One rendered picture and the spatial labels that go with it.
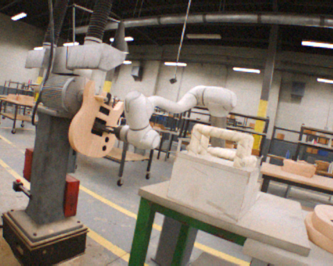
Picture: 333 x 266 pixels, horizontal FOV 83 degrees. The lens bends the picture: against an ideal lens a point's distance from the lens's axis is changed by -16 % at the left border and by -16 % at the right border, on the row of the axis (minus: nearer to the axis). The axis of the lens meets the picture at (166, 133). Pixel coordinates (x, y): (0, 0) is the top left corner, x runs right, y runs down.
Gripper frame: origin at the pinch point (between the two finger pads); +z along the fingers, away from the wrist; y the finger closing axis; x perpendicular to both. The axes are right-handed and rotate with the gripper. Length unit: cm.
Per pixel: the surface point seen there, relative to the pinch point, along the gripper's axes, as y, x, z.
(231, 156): -5, 1, -79
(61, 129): -1.4, -8.5, 34.5
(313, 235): -6, -20, -116
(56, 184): 9, -47, 35
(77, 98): -9.4, 13.2, 17.7
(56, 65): -17, 33, 46
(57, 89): -16.9, 15.3, 32.1
